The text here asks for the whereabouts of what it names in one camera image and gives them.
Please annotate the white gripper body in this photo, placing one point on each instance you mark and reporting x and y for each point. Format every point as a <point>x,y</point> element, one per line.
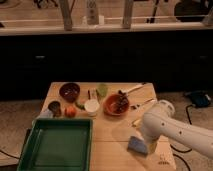
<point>150,141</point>

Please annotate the blue sponge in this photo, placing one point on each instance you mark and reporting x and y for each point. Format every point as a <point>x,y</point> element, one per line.
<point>137,145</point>

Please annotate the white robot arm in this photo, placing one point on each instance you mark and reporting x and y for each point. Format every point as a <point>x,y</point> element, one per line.
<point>158,121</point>

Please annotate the green plastic tray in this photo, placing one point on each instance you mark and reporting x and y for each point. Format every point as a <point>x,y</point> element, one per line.
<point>58,145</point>

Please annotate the orange bowl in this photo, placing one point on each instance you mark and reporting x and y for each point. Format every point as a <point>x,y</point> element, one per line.
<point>116,105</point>

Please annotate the dark blue device on floor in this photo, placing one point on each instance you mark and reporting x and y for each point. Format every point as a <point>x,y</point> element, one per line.
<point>200,99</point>

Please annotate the green cup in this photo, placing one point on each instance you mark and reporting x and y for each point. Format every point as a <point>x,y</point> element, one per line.
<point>102,90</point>

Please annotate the white cup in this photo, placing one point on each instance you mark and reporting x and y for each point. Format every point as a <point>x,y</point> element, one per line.
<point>92,106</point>

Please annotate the green vegetable piece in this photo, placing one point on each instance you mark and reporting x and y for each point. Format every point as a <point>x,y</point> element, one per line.
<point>79,105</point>

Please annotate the orange fruit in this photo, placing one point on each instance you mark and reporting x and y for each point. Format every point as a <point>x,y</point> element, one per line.
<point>70,111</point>

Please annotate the dark brown bowl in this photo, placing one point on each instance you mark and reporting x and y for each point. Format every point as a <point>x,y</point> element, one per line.
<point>69,92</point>

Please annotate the dark metal cup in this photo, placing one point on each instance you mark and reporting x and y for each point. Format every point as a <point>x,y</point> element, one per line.
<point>55,108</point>

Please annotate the yellow handled knife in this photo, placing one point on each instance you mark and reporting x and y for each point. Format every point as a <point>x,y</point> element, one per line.
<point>137,123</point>

